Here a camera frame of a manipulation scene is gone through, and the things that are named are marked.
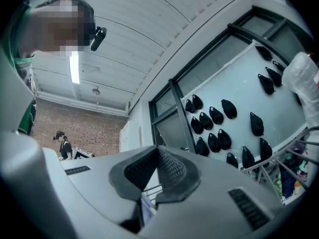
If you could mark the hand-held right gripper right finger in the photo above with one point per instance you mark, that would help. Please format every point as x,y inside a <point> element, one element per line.
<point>211,180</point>

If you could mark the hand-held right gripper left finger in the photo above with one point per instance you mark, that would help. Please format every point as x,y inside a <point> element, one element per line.
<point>99,178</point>

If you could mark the grey metal drying rack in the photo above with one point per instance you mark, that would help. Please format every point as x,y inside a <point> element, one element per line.
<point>261,173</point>

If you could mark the lavender clothes shirt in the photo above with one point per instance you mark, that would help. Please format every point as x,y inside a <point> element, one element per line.
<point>147,208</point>

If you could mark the white shelving desk unit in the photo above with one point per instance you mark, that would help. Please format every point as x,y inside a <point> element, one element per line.
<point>129,136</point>

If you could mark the group of black caps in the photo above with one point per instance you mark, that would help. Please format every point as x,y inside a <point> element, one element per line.
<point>256,124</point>

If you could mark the round ceiling lamp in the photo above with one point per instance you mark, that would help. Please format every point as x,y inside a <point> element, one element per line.
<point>96,91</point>

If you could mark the white cap display board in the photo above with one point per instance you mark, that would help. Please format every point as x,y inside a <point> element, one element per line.
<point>236,83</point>

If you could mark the ceiling light tube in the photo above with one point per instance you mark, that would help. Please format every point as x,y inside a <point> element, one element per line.
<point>74,66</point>

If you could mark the person's head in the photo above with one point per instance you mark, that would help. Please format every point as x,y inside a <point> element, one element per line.
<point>57,29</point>

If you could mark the black window frame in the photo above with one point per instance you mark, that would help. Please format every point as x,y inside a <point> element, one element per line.
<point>182,118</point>

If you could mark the black head-mounted camera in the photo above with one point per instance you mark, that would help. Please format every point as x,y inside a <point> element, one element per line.
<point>98,38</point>

